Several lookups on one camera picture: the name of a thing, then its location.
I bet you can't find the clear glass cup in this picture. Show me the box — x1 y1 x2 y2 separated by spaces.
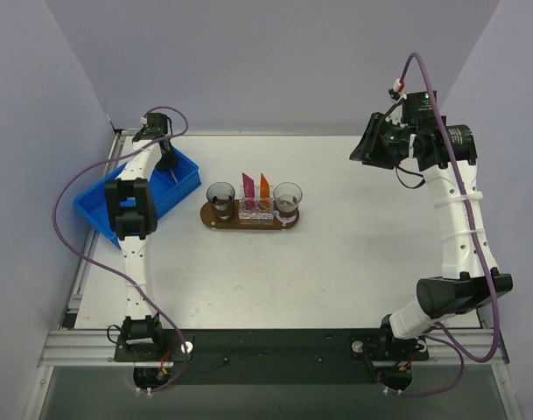
273 182 303 223

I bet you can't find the blue tinted glass cup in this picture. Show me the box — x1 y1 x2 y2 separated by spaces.
206 182 235 221

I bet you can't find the brown wooden oval tray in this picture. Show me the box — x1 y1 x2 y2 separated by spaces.
200 199 300 231

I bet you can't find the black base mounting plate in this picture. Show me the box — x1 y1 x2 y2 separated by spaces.
114 328 429 389

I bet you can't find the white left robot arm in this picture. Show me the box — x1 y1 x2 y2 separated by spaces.
104 112 173 361

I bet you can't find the clear textured acrylic holder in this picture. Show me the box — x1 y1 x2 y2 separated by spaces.
237 186 275 225

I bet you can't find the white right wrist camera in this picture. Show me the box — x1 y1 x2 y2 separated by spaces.
386 78 407 125

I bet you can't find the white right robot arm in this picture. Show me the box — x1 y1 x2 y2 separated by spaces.
350 92 513 339

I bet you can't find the pink toothpaste tube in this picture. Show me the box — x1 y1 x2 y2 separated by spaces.
241 172 256 212

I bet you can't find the blue plastic divided bin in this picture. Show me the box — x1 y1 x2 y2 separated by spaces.
74 148 201 249

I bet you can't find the orange toothpaste tube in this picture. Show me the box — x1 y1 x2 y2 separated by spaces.
259 173 272 211

